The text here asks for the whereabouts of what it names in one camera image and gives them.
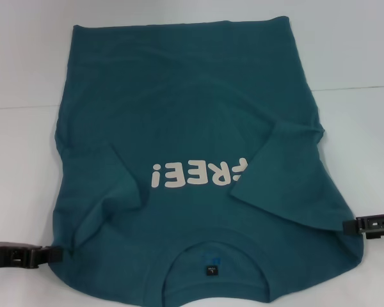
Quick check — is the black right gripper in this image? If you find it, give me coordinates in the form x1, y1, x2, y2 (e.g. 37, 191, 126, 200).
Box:
343, 209, 384, 239

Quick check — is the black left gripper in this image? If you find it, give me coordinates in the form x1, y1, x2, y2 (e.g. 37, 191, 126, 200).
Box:
0, 242, 65, 269

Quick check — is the teal FREE print t-shirt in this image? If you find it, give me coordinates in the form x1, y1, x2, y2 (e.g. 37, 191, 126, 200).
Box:
51, 15, 364, 307

